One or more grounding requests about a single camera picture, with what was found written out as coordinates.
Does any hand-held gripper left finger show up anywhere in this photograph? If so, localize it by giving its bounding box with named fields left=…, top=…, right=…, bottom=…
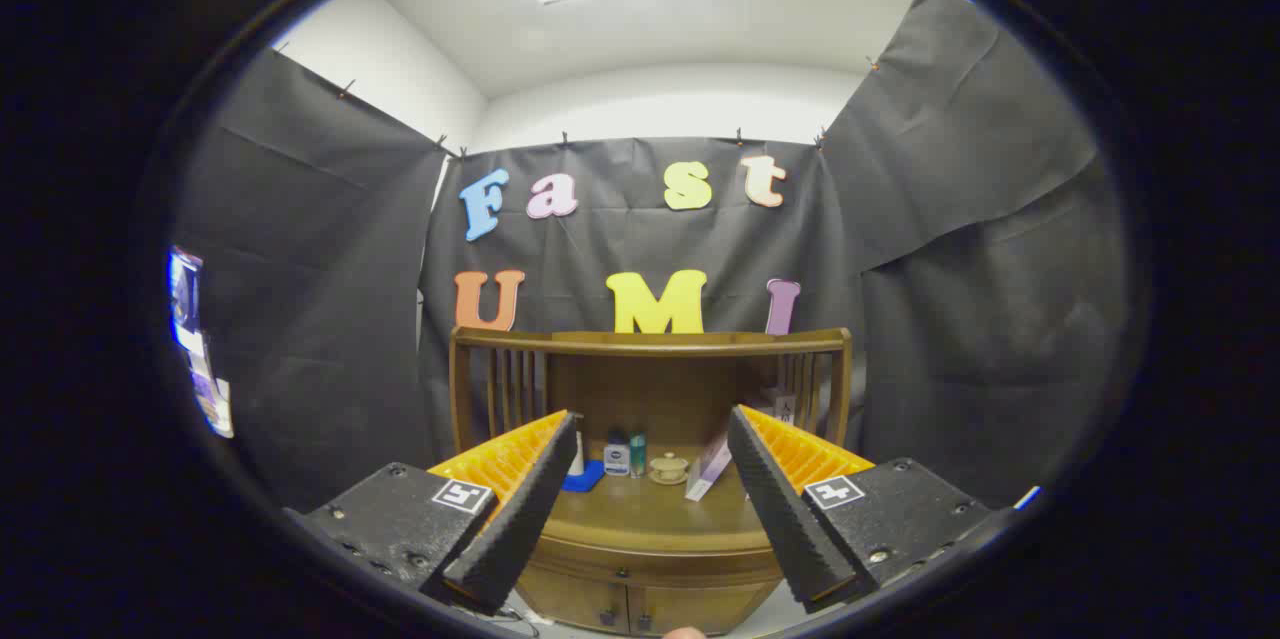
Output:
left=285, top=409, right=579, bottom=617

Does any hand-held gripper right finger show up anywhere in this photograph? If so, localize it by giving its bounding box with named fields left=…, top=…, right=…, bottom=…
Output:
left=727, top=404, right=991, bottom=615

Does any wooden drawer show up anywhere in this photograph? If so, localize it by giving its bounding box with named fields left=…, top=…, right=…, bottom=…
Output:
left=528, top=534, right=786, bottom=588

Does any wooden cabinet door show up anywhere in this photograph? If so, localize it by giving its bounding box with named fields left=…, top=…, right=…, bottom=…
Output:
left=628, top=579, right=776, bottom=636
left=518, top=564, right=629, bottom=632

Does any wooden countertop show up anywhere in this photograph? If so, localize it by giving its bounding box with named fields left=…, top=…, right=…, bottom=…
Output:
left=530, top=439, right=786, bottom=560

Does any wooden cabinet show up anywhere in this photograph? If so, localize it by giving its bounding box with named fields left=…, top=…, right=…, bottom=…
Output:
left=448, top=326, right=853, bottom=636

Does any purple white book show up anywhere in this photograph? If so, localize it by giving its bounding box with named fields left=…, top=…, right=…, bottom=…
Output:
left=685, top=431, right=734, bottom=502

